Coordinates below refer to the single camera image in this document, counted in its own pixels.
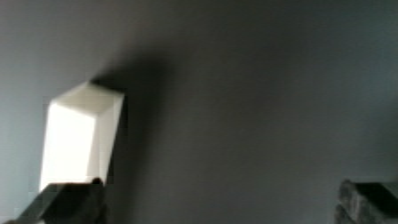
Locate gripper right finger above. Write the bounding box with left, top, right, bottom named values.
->
left=334, top=180, right=398, bottom=224

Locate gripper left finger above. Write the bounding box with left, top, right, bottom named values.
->
left=11, top=177, right=109, bottom=224

